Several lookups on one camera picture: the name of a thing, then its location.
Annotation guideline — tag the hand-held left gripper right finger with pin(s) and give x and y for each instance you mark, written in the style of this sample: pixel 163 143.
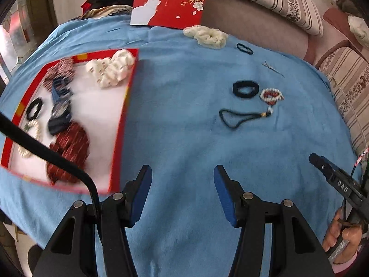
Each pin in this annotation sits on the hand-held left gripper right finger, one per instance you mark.
pixel 226 199

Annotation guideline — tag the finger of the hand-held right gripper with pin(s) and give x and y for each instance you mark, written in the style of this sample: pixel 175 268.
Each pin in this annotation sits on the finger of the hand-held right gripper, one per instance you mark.
pixel 331 174

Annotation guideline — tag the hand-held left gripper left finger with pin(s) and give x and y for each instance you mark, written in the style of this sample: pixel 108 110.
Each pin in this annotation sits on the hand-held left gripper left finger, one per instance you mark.
pixel 142 196

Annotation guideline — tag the dark red polka dot scrunchie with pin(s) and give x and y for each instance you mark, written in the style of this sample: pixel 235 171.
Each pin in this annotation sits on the dark red polka dot scrunchie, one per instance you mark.
pixel 70 150

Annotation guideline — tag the red box with white inside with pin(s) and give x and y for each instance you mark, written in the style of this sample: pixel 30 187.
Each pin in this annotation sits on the red box with white inside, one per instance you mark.
pixel 103 115

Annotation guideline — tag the white cherry print scrunchie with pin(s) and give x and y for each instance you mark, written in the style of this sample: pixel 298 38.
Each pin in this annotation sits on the white cherry print scrunchie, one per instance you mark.
pixel 112 69

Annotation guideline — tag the red plaid scrunchie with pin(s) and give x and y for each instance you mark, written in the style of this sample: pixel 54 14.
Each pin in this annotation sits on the red plaid scrunchie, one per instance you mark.
pixel 59 69

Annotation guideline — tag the person's right forearm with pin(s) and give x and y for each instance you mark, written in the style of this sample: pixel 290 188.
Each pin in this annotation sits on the person's right forearm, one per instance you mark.
pixel 347 267

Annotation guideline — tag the person's right hand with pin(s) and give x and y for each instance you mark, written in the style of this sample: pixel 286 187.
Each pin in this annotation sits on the person's right hand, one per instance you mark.
pixel 348 241

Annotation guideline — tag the blue blanket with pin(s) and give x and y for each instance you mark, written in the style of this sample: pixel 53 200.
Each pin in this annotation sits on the blue blanket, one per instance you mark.
pixel 187 138

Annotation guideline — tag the wide striped floral cushion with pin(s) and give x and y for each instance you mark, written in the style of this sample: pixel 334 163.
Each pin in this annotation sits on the wide striped floral cushion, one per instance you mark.
pixel 350 80

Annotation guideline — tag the silver hair clip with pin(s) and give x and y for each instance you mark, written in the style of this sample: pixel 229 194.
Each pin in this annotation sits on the silver hair clip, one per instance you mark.
pixel 272 68

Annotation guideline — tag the pink quilted sofa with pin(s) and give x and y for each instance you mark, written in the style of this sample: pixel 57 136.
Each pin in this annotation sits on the pink quilted sofa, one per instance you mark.
pixel 253 31

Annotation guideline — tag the cream lace scrunchie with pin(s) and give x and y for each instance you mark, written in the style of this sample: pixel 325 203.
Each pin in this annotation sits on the cream lace scrunchie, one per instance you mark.
pixel 207 36

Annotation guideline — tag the brown patterned cloth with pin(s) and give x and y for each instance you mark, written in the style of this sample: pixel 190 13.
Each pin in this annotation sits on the brown patterned cloth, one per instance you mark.
pixel 106 11

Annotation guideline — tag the red flower print box lid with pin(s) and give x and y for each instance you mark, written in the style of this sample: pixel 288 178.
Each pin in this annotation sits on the red flower print box lid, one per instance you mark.
pixel 170 3

